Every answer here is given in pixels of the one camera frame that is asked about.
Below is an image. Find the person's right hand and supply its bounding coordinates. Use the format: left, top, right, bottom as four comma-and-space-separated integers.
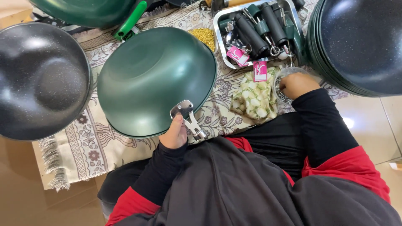
279, 72, 321, 100

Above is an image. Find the person's left hand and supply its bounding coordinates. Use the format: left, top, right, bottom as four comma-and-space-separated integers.
158, 114, 188, 149

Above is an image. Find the green wok with metal bracket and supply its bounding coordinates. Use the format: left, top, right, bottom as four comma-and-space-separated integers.
97, 27, 218, 141

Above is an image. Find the clear bowl of metal parts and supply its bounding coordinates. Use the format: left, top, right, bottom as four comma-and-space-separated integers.
273, 67, 310, 105

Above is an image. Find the pink paper tag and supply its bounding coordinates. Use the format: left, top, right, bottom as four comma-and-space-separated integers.
226, 46, 250, 68
253, 60, 268, 82

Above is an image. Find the green floral cloth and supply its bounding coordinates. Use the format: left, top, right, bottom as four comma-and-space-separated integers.
229, 65, 283, 119

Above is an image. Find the patterned fringed rug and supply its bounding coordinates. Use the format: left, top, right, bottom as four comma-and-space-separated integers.
31, 0, 350, 192

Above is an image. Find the stack of dark speckled woks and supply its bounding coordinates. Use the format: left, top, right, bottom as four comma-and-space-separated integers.
305, 0, 402, 98

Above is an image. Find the pile of gold screws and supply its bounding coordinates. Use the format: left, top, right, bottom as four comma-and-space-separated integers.
188, 28, 216, 53

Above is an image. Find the black speckled wok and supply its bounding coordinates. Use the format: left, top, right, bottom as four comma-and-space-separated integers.
0, 22, 93, 141

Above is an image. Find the metal tray of handles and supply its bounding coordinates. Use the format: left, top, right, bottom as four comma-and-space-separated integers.
213, 0, 307, 70

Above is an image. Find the green wok with green handle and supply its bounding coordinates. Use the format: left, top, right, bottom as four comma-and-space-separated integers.
29, 0, 148, 41

